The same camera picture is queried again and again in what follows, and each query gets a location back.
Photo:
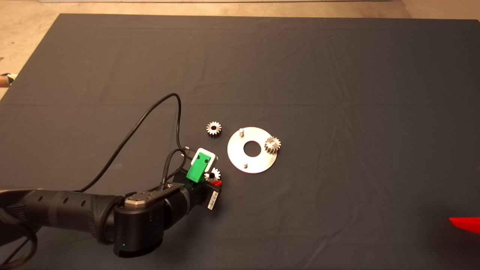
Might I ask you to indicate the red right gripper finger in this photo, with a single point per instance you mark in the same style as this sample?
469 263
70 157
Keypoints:
468 224

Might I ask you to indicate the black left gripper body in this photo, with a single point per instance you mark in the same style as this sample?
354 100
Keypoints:
200 195

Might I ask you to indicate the small steel planetary gear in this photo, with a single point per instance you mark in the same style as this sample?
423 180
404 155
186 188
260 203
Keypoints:
270 149
218 131
216 173

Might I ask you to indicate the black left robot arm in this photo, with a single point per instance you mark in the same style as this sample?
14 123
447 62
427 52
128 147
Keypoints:
56 210

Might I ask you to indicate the round metal carrier plate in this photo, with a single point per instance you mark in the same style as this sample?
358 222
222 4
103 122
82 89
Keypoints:
240 159

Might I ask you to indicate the dark grey table cloth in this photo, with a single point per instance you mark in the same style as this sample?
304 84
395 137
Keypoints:
300 75

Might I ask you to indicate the brown and white shoe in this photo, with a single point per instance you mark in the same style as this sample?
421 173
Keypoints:
6 79

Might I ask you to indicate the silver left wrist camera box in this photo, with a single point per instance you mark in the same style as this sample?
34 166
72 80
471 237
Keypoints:
213 159

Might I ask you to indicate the green left camera mount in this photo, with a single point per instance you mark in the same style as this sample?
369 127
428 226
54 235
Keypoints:
198 167

